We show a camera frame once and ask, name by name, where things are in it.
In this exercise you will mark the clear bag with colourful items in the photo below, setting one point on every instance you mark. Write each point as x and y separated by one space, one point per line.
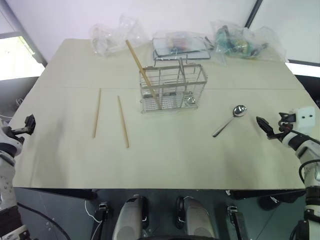
176 41

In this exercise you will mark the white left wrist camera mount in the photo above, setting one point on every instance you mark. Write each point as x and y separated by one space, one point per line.
8 142

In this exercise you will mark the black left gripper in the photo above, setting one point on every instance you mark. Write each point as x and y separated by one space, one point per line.
18 131

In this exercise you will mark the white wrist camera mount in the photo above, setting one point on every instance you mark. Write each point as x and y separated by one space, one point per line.
8 142
305 118

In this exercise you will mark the clear plastic bag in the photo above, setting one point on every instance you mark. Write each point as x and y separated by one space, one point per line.
112 37

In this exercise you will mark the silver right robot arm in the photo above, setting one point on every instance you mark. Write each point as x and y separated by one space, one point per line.
311 175

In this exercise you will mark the plastic bag with tray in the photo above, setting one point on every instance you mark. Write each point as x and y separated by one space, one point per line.
160 48

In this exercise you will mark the black round floor base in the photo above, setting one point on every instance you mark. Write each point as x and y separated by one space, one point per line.
270 203

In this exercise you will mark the silver metal spoon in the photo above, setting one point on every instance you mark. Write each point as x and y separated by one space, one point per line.
238 111

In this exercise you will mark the grey window frame post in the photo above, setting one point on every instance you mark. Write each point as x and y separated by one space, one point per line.
22 30

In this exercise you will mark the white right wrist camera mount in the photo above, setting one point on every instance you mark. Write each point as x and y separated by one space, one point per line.
305 118

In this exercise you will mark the grey rounded robot foot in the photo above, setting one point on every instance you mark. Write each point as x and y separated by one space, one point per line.
130 220
195 220

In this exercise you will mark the long wooden chopstick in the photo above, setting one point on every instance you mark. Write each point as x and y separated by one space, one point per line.
140 67
97 115
123 122

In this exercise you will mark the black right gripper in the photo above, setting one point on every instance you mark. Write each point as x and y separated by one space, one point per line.
283 130

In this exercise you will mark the black wall strip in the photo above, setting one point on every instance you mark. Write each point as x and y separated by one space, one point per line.
253 13

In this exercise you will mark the clear bag with green items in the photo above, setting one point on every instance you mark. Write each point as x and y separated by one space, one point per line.
240 43

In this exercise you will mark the black bracket under table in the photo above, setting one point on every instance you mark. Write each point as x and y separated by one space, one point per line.
101 213
237 220

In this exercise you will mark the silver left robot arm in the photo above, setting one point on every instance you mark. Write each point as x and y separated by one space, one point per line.
6 190

